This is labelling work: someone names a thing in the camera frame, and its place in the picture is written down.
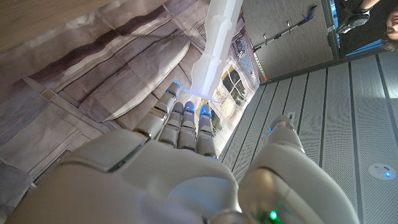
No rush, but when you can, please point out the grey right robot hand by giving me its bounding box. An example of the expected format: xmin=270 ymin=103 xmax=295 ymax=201
xmin=6 ymin=81 xmax=361 ymax=224

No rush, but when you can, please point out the large clear plastic syringe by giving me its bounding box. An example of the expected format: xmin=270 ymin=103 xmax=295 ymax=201
xmin=183 ymin=0 xmax=245 ymax=103

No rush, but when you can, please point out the printed sofa room backdrop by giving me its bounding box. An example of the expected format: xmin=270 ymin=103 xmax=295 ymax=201
xmin=0 ymin=0 xmax=262 ymax=218

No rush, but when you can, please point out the round white ceiling sensor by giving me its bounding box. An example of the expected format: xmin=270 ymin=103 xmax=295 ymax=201
xmin=368 ymin=162 xmax=397 ymax=181

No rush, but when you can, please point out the person in blue jeans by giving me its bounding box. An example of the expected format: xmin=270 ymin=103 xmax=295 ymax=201
xmin=334 ymin=0 xmax=398 ymax=52

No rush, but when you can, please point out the long black wall bar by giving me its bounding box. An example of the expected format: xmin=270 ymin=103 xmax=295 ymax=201
xmin=252 ymin=5 xmax=317 ymax=52

